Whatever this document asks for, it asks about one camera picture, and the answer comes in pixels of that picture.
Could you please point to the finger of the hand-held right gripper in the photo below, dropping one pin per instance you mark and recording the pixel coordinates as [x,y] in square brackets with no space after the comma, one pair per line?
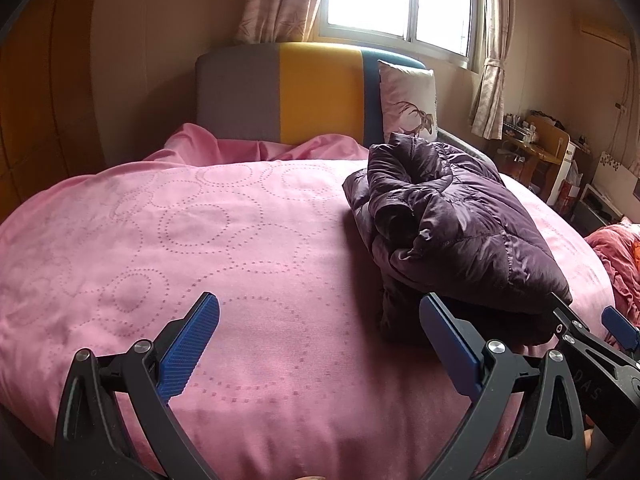
[575,322]
[620,327]

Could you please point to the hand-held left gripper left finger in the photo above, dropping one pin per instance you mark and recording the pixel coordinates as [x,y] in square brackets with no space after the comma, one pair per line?
[192,340]

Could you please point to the person's right hand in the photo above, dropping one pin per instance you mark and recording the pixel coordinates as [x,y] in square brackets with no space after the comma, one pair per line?
[590,455]

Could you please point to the grey yellow blue headboard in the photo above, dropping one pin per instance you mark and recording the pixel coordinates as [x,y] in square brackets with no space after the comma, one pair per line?
[320,90]

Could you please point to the wooden desk with clutter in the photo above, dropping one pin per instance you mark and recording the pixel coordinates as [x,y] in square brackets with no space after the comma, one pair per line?
[547,140]

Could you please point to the pink star print curtain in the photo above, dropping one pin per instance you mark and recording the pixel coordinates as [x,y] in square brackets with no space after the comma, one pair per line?
[280,0]
[492,95]

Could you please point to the purple quilted down jacket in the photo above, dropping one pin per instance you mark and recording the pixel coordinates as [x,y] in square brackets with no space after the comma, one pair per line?
[450,230]

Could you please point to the deer print pillow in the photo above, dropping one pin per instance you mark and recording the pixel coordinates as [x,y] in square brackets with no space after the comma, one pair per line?
[400,95]

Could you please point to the red paper bag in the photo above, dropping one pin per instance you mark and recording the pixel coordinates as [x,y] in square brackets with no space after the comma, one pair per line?
[569,197]

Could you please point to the red crumpled cloth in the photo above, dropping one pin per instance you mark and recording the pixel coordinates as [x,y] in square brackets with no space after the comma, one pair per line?
[617,255]

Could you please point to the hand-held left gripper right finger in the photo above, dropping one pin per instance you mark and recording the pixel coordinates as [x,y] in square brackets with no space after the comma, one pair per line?
[450,345]

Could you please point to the grey bed rail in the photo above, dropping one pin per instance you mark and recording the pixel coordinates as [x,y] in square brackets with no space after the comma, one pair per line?
[452,137]

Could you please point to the wooden wardrobe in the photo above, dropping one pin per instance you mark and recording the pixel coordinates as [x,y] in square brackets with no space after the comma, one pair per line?
[40,110]

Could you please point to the white low shelf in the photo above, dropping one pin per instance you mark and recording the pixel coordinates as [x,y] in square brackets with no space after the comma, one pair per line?
[600,195]

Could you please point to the pink bed cover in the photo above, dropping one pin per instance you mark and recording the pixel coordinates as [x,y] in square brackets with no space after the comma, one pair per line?
[200,260]

